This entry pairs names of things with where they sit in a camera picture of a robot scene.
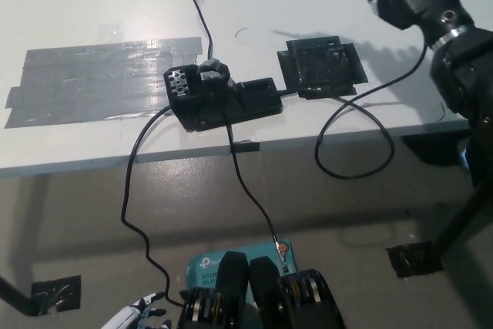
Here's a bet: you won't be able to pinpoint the black cable with metal plug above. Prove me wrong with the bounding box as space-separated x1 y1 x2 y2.
224 123 290 273

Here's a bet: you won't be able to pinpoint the long black power cable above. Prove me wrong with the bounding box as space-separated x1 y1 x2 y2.
120 107 186 307

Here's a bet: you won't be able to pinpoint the black robot torso blocks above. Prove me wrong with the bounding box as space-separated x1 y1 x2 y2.
177 250 346 329

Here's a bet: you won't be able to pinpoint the black soldering iron cord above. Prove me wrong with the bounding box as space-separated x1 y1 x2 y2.
280 44 396 181

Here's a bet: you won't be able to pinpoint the grey duct tape patch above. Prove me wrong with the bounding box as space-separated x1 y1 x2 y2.
3 37 204 130

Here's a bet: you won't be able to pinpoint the small black tape strip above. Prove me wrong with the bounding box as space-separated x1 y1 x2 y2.
230 140 260 153

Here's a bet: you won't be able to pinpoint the black table leg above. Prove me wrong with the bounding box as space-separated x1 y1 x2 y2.
433 180 493 261
0 274 36 317

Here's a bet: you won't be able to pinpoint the black soldering iron stand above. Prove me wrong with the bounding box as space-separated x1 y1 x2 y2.
163 58 284 132

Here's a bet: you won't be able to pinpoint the black square taped tray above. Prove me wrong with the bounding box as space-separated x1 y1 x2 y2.
277 35 369 100

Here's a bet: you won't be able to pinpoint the thin black cable white tip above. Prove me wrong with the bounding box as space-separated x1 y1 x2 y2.
190 0 215 61

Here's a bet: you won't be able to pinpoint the teal tp-link router box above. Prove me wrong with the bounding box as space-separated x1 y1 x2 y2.
186 241 300 291

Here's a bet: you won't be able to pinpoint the black floor tape patch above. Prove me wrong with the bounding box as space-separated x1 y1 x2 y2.
384 241 444 280
30 274 83 313

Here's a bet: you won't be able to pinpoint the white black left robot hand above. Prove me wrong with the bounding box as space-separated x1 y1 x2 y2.
101 291 173 329

